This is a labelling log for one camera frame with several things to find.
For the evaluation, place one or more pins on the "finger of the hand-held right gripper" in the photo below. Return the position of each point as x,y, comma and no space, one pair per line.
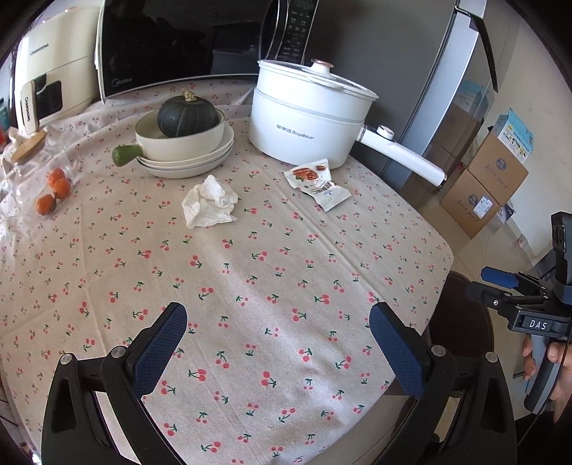
500,277
491,296

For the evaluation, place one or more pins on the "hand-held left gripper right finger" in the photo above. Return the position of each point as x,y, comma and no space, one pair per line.
397,348

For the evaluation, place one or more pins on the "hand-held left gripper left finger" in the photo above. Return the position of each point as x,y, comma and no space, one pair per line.
161,348

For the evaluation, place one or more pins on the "person's right forearm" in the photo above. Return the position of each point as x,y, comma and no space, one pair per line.
554,445

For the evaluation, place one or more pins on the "person's right hand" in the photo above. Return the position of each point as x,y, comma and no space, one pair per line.
564,375

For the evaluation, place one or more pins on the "cherry print tablecloth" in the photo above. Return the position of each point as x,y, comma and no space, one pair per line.
268,268

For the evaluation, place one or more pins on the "blue white carton box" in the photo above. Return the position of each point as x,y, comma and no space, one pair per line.
516,134

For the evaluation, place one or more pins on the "crumpled white tissue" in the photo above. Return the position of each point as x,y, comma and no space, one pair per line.
205,205

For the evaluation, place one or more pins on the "small white nut snack packet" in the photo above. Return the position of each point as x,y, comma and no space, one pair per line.
321,188

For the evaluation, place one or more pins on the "white plate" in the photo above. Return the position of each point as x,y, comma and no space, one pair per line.
201,162
196,173

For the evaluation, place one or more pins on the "small orange fruit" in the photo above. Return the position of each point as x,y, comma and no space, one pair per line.
62,188
45,204
54,176

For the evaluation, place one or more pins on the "dark green pumpkin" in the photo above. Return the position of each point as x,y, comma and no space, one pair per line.
187,118

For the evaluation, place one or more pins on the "silver grey refrigerator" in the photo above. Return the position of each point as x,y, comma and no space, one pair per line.
402,67

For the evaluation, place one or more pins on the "glass jar with wooden lid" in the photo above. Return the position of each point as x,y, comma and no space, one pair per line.
29,150

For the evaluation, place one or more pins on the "white electric cooking pot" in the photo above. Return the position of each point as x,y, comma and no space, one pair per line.
295,129

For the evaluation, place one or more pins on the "cream white kitchen appliance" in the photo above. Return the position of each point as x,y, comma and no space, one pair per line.
58,58

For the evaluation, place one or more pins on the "black white microwave oven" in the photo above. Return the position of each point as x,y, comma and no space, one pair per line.
178,40

